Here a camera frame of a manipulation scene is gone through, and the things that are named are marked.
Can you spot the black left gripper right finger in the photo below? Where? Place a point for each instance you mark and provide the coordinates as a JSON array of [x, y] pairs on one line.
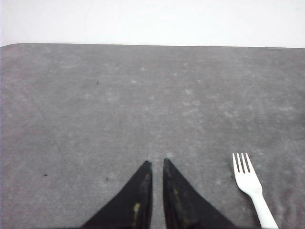
[[184, 207]]

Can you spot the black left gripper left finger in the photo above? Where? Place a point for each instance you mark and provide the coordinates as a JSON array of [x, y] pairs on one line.
[[131, 208]]

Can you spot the white plastic fork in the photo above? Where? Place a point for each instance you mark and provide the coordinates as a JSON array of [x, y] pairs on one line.
[[248, 182]]

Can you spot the grey table cloth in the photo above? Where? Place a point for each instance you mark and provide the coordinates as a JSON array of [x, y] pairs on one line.
[[78, 120]]

